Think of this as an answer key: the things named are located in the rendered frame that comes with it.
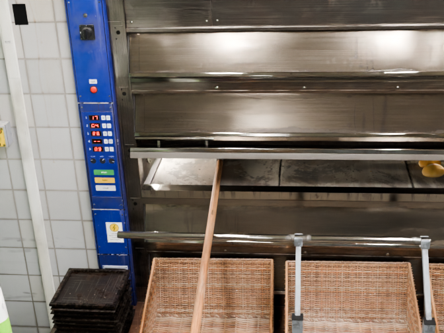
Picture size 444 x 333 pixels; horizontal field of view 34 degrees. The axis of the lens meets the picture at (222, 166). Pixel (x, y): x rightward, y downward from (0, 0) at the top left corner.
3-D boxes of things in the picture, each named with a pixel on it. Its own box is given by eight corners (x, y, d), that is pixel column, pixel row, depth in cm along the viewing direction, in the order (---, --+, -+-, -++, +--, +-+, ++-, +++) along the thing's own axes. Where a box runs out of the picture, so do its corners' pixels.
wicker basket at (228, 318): (156, 305, 342) (151, 256, 330) (275, 307, 337) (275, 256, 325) (137, 375, 298) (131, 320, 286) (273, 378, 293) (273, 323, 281)
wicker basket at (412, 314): (283, 309, 335) (283, 258, 324) (407, 311, 330) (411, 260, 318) (283, 381, 291) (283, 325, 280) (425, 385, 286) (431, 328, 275)
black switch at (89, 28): (80, 39, 290) (77, 13, 286) (95, 39, 289) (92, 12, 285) (78, 42, 287) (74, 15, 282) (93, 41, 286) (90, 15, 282)
